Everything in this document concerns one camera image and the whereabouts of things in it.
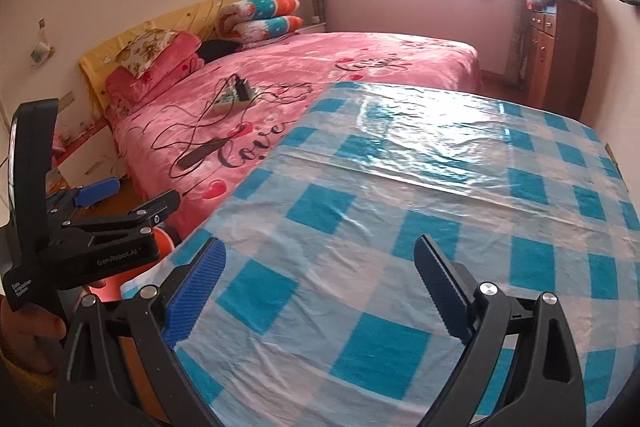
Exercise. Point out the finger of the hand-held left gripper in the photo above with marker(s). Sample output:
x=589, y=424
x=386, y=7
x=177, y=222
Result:
x=145, y=214
x=97, y=192

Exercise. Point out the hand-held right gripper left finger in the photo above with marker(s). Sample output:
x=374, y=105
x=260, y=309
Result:
x=197, y=297

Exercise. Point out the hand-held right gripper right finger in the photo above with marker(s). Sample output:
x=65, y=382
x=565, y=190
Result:
x=442, y=292

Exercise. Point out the orange plastic bin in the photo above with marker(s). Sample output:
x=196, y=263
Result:
x=162, y=244

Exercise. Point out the person's left hand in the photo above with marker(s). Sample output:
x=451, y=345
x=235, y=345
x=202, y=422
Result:
x=25, y=332

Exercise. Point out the white nightstand with red top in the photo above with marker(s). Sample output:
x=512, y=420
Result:
x=85, y=162

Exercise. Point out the black phone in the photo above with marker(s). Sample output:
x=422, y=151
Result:
x=197, y=154

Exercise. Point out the folded pink blanket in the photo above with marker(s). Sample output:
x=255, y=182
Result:
x=130, y=92

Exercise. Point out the blue white checkered tablecloth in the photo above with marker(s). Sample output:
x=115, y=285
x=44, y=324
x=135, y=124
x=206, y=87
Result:
x=375, y=187

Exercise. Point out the white power strip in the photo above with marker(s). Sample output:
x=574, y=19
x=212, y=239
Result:
x=227, y=101

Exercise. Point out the floral pillow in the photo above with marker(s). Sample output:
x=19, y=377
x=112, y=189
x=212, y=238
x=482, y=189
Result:
x=147, y=49

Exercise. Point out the black charger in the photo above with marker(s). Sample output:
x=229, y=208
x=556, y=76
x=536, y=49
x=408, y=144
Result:
x=245, y=91

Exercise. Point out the black cloth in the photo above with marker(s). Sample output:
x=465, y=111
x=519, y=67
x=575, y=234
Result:
x=217, y=49

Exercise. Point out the yellow headboard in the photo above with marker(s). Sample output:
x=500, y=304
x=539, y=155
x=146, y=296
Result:
x=165, y=17

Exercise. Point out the colourful printed pillow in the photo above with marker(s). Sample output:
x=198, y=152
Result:
x=270, y=7
x=275, y=27

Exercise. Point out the small white nightstand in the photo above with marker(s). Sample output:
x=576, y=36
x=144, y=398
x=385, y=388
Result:
x=312, y=27

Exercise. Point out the bed with pink cover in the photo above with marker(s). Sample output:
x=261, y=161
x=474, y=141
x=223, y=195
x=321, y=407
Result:
x=350, y=52

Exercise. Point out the brown wooden cabinet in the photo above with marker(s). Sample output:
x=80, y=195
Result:
x=565, y=57

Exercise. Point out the wall sticker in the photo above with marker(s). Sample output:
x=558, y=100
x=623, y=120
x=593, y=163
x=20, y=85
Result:
x=42, y=52

